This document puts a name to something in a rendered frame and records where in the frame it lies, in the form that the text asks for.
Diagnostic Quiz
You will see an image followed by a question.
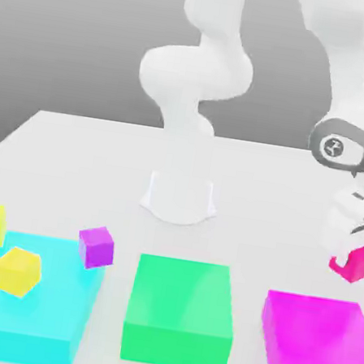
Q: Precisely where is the large magenta box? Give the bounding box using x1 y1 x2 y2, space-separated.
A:
254 288 364 364

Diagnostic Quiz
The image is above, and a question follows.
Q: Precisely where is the large green box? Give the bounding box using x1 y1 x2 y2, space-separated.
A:
118 251 245 364

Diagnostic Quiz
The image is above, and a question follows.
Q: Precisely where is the small purple cube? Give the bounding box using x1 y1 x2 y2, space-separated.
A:
73 222 119 273

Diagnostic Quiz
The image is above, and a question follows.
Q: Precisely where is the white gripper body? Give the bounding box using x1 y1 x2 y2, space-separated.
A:
317 207 364 262

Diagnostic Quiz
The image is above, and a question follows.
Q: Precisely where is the large cyan box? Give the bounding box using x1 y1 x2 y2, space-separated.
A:
0 228 110 364

